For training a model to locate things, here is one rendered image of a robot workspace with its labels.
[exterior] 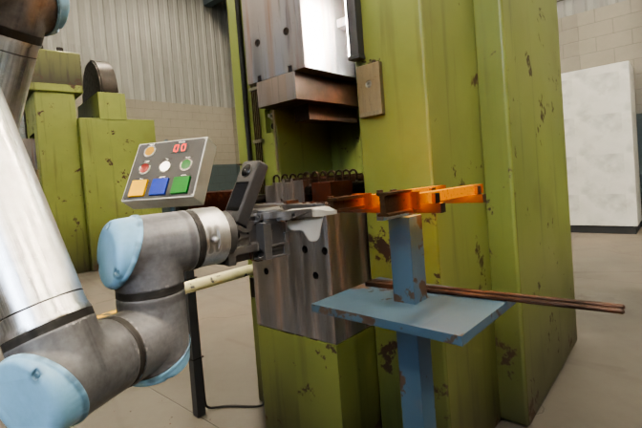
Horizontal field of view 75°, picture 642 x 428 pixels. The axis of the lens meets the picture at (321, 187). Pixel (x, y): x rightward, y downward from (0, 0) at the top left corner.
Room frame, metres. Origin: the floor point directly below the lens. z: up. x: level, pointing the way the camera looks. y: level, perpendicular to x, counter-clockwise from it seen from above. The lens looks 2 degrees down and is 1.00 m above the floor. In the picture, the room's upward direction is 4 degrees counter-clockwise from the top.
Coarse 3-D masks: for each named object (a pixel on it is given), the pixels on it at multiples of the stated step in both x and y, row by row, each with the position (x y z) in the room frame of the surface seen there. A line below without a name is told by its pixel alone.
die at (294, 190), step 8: (328, 176) 1.61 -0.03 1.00; (336, 176) 1.65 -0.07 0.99; (344, 176) 1.68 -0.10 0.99; (352, 176) 1.64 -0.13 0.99; (360, 176) 1.69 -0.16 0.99; (272, 184) 1.53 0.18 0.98; (280, 184) 1.51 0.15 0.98; (288, 184) 1.48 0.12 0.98; (296, 184) 1.45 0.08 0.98; (304, 184) 1.44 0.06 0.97; (272, 192) 1.53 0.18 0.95; (280, 192) 1.51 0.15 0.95; (288, 192) 1.48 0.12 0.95; (296, 192) 1.45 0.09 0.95; (304, 192) 1.43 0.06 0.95; (360, 192) 1.68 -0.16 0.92; (272, 200) 1.54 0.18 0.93; (304, 200) 1.43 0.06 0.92
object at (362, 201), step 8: (328, 200) 0.85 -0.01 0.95; (336, 200) 0.84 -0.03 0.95; (344, 200) 0.85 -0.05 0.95; (352, 200) 0.88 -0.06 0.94; (360, 200) 0.90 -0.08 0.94; (368, 200) 0.90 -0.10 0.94; (376, 200) 0.93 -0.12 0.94; (336, 208) 0.85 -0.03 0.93; (344, 208) 0.85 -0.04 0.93; (352, 208) 0.87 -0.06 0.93; (360, 208) 0.89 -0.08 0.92; (368, 208) 0.90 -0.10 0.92
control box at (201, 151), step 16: (144, 144) 1.82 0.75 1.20; (160, 144) 1.80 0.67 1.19; (192, 144) 1.74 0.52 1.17; (208, 144) 1.74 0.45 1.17; (144, 160) 1.78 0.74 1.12; (160, 160) 1.75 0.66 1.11; (176, 160) 1.72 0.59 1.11; (192, 160) 1.70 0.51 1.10; (208, 160) 1.73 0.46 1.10; (144, 176) 1.73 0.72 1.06; (160, 176) 1.71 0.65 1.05; (176, 176) 1.68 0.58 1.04; (192, 176) 1.66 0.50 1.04; (208, 176) 1.72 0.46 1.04; (128, 192) 1.71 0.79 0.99; (192, 192) 1.62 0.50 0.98; (144, 208) 1.75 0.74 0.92
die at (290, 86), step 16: (272, 80) 1.50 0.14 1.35; (288, 80) 1.45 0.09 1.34; (304, 80) 1.47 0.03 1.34; (320, 80) 1.53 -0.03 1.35; (336, 80) 1.60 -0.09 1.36; (272, 96) 1.51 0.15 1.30; (288, 96) 1.46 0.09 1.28; (304, 96) 1.46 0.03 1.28; (320, 96) 1.53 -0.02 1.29; (336, 96) 1.60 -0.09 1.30; (352, 96) 1.67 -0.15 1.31
